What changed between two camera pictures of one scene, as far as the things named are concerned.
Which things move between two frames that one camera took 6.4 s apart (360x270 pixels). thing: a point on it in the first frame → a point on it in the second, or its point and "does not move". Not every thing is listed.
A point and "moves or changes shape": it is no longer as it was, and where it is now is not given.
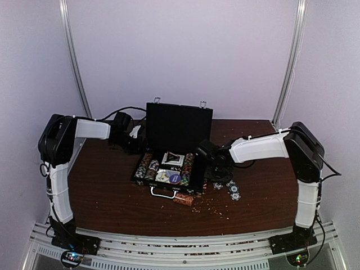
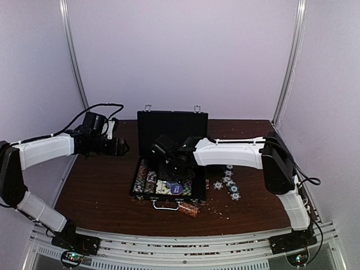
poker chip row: x=153 y=167 → x=151 y=179
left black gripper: x=138 y=149 → x=120 y=148
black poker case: x=172 y=162 moves or changes shape
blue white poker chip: x=217 y=185 does not move
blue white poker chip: x=235 y=196 does not move
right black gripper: x=208 y=174 → x=163 y=174
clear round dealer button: x=163 y=175 moves or changes shape
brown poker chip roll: x=188 y=201 → x=193 y=212
